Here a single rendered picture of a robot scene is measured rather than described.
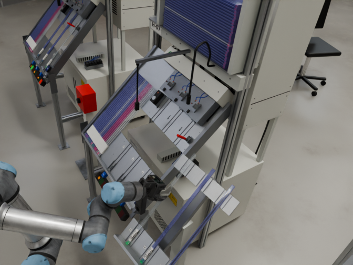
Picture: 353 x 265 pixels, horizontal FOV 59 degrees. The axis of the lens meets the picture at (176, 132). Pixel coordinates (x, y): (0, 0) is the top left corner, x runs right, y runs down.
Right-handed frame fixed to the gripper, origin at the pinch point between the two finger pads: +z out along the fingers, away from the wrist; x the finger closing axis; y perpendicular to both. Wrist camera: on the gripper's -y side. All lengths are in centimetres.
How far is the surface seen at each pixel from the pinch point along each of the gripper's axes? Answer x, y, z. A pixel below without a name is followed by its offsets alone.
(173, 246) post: -9.8, -26.9, 16.0
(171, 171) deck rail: 9.6, 4.4, 10.6
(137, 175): 25.1, -9.6, 9.2
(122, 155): 42.0, -8.9, 11.0
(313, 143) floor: 14, 36, 236
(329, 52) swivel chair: 71, 134, 291
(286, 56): 2, 77, 37
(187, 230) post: -14.0, -11.4, 9.6
